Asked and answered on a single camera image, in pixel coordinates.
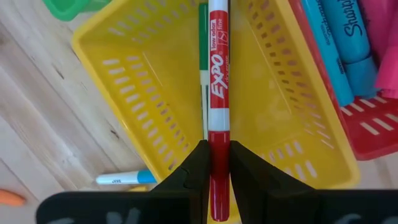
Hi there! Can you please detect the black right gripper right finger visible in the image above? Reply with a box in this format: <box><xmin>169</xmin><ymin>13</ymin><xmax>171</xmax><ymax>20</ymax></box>
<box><xmin>229</xmin><ymin>140</ymin><xmax>398</xmax><ymax>224</ymax></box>

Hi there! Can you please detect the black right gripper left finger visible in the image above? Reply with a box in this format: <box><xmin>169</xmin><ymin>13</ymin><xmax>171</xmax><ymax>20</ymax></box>
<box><xmin>35</xmin><ymin>139</ymin><xmax>211</xmax><ymax>224</ymax></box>

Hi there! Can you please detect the red Expo fine marker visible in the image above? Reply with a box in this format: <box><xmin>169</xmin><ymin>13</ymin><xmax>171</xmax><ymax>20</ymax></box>
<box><xmin>207</xmin><ymin>0</ymin><xmax>231</xmax><ymax>222</ymax></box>

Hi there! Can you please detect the green Expo fine marker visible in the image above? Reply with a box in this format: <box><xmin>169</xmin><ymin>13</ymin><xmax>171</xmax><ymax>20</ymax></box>
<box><xmin>198</xmin><ymin>2</ymin><xmax>210</xmax><ymax>141</ymax></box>

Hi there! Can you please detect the blue fine-tip marker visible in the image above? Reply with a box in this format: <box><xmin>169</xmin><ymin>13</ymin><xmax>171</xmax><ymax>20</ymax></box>
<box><xmin>95</xmin><ymin>169</ymin><xmax>158</xmax><ymax>186</ymax></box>

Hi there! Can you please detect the red plastic basket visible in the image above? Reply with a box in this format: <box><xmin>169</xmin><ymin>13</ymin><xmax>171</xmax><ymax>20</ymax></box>
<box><xmin>287</xmin><ymin>0</ymin><xmax>398</xmax><ymax>162</ymax></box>

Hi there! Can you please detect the yellow plastic basket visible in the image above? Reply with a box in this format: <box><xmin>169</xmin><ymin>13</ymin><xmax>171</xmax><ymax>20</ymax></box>
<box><xmin>71</xmin><ymin>0</ymin><xmax>361</xmax><ymax>224</ymax></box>

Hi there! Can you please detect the slim blue Sharpie highlighter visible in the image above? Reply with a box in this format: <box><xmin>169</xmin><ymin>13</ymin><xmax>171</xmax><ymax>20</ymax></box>
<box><xmin>300</xmin><ymin>0</ymin><xmax>356</xmax><ymax>108</ymax></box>

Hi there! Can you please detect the orange fine-tip marker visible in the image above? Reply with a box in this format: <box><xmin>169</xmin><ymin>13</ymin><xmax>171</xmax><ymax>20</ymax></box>
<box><xmin>0</xmin><ymin>188</ymin><xmax>26</xmax><ymax>207</ymax></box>

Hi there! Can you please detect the green plastic basket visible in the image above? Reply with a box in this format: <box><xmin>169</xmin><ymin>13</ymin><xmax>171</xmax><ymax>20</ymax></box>
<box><xmin>42</xmin><ymin>0</ymin><xmax>113</xmax><ymax>22</ymax></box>

